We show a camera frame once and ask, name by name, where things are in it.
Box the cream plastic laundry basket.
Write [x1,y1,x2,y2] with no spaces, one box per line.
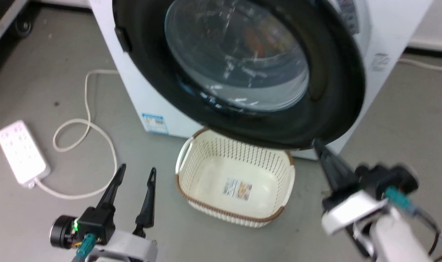
[175,127,296,229]

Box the barcode label sticker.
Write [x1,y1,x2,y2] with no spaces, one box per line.
[223,178,253,201]

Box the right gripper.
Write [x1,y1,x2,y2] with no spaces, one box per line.
[313,139,420,235]

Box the black caster wheel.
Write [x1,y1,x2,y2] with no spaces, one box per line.
[14,15,35,39]

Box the white-edged furniture board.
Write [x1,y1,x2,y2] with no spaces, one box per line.
[0,0,29,55]

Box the grey printed washer sticker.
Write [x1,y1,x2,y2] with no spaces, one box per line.
[369,53,391,72]

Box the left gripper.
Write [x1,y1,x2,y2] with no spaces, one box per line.
[49,164,158,262]

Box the black round washer door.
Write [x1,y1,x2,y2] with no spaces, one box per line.
[112,0,366,150]

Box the white power strip cable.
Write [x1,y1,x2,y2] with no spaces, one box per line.
[34,69,120,200]

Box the blue energy label sticker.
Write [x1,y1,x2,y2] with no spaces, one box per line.
[141,113,169,135]

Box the thin white floor cable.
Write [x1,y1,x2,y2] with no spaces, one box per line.
[398,57,442,74]

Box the right gripper teal-plug cable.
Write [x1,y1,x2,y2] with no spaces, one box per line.
[384,186,442,257]

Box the gripper teal-plug cable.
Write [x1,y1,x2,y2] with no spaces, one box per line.
[75,234,97,262]
[384,186,442,257]

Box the white front-load washing machine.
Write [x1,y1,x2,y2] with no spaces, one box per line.
[88,0,434,160]

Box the white power strip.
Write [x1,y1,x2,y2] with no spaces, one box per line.
[0,120,51,188]

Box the left gripper teal-plug cable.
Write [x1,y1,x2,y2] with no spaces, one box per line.
[75,234,97,262]

